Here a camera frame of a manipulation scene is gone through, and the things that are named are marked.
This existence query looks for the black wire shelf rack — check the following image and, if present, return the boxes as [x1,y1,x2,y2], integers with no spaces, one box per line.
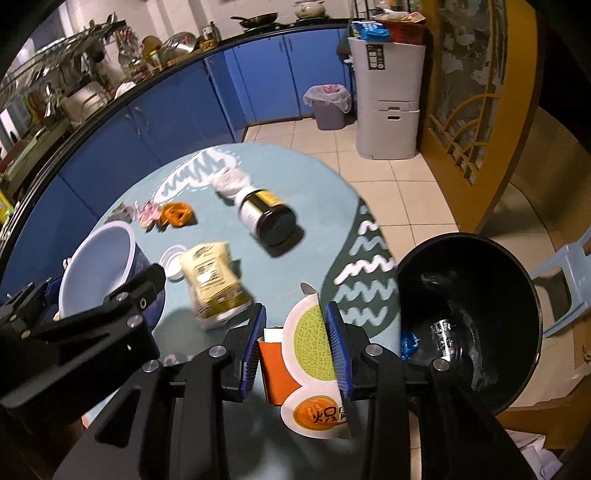
[347,0,384,24]

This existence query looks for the orange wrapper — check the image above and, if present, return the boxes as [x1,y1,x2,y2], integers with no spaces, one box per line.
[159,202,195,229]

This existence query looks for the white cooking pot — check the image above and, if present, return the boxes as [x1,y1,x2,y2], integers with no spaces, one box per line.
[294,0,329,19]

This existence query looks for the red plastic basket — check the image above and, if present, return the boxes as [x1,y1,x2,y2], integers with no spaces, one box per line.
[372,11,428,44]

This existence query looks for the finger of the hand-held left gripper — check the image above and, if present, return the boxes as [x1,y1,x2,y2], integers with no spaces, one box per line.
[0,277,63,340]
[46,264,167,374]

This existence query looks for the blue plastic packet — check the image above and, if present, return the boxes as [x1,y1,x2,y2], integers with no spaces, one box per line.
[353,21,391,42]

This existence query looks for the yellow wooden glass door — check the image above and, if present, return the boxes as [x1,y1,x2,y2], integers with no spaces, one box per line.
[418,0,541,232]

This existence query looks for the white plastic bag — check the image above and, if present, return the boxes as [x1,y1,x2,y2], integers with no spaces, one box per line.
[508,431,568,480]

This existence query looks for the black wok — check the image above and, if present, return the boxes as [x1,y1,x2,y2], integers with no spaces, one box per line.
[229,12,279,26]

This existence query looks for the metal dish rack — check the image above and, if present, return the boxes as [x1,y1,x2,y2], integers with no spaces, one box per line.
[0,14,127,125]

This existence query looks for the grey tall storage cabinet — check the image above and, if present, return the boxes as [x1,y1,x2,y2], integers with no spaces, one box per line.
[347,37,426,161]

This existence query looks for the steel mixing bowl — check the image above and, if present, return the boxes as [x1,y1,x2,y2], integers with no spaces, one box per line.
[159,32,199,63]

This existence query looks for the grey bin with bag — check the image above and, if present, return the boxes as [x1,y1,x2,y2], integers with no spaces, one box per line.
[303,84,352,131]

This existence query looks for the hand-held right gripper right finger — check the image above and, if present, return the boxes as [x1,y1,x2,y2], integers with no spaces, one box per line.
[323,300,550,480]

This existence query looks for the cream yellow plastic packet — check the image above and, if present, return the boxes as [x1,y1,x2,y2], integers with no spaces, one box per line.
[179,242,252,330]

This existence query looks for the blue candy wrapper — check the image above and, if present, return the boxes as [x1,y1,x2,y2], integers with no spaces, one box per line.
[399,331,421,361]

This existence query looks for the light blue patterned tablecloth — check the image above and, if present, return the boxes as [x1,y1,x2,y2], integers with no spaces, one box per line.
[51,143,400,480]

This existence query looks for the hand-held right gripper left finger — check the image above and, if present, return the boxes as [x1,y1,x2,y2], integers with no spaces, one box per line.
[51,302,269,480]

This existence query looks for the black trash bin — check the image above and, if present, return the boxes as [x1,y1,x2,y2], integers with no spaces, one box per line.
[396,233,542,416]

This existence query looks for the light blue plastic chair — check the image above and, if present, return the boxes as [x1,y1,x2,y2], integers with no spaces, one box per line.
[531,228,591,340]

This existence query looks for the pink crumpled wrapper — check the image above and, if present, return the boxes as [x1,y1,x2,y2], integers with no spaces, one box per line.
[139,200,162,228]

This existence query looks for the white round lid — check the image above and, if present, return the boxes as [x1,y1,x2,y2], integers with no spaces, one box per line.
[161,246,188,282]

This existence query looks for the crumpled white tissue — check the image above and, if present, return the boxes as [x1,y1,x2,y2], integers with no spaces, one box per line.
[210,168,252,199]

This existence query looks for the dark crumpled wrapper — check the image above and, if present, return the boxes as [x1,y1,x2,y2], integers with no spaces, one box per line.
[107,203,139,224]

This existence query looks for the brown cardboard sheet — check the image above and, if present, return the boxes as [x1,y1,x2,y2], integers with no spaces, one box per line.
[496,318,591,416]

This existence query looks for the blue kitchen cabinets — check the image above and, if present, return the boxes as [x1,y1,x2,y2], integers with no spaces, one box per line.
[0,25,356,296]

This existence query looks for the silver foil wrapper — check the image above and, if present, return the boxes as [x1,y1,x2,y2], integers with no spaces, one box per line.
[429,318,455,358]

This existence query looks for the white paper noodle bowl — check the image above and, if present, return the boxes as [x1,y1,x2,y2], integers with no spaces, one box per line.
[58,220,163,326]

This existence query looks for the brown medicine bottle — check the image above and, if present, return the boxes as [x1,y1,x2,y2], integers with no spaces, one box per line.
[238,187,296,247]

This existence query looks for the melon print paper carton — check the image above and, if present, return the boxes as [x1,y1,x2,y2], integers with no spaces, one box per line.
[256,281,354,439]

